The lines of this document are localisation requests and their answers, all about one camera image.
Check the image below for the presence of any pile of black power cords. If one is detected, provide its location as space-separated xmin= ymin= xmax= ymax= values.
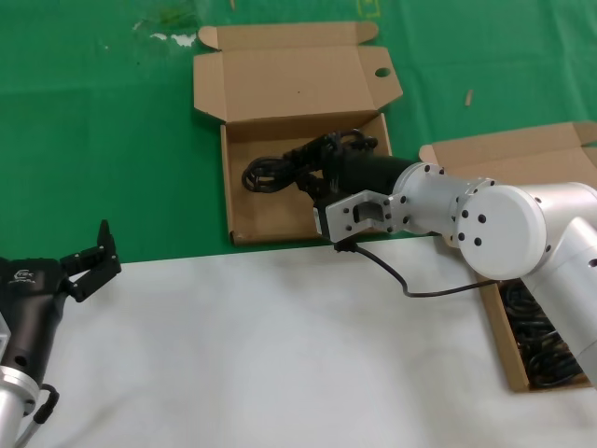
xmin=497 ymin=281 xmax=592 ymax=389

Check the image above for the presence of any black power cord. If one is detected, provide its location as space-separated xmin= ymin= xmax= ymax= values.
xmin=241 ymin=131 xmax=380 ymax=194

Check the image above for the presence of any open cardboard box with hole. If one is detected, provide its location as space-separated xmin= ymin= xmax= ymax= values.
xmin=192 ymin=21 xmax=405 ymax=246

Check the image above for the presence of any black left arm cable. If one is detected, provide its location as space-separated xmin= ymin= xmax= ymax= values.
xmin=13 ymin=382 xmax=61 ymax=448

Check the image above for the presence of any green table cloth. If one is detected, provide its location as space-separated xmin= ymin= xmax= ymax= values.
xmin=0 ymin=0 xmax=597 ymax=265

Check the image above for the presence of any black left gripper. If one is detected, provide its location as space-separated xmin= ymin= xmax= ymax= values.
xmin=0 ymin=218 xmax=123 ymax=375

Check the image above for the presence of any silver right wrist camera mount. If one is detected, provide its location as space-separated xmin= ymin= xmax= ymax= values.
xmin=312 ymin=189 xmax=412 ymax=245

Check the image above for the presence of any open cardboard box holding cords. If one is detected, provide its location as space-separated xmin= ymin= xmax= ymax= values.
xmin=418 ymin=120 xmax=597 ymax=394

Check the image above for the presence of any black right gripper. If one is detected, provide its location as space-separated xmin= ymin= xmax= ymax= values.
xmin=298 ymin=132 xmax=420 ymax=207

